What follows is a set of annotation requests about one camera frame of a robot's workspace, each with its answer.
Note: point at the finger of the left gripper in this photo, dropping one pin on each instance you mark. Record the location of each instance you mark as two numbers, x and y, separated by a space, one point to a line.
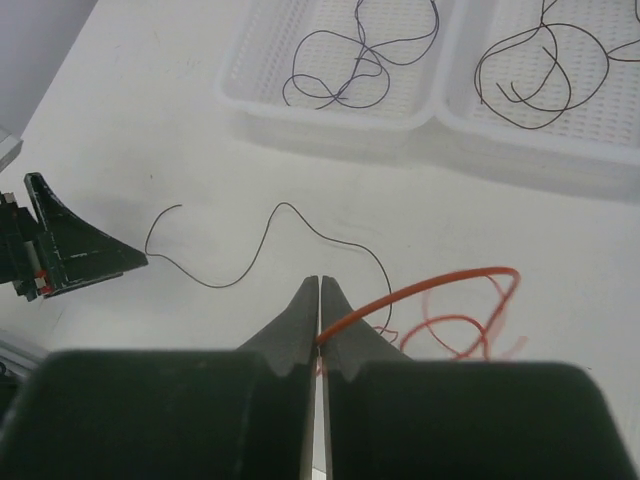
72 253

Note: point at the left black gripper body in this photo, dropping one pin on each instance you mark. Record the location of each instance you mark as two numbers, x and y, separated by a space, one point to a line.
21 262

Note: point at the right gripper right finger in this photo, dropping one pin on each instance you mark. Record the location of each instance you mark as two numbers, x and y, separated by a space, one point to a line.
388 416

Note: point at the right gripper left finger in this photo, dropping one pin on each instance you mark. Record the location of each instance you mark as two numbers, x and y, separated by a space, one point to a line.
245 413

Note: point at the left white perforated basket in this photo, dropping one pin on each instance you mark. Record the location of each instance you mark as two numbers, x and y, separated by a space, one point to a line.
335 74

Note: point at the white perforated basket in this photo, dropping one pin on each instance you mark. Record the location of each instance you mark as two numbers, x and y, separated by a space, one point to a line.
545 94
335 74

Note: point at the right white perforated basket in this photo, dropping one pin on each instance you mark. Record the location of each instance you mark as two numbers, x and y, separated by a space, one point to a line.
545 94

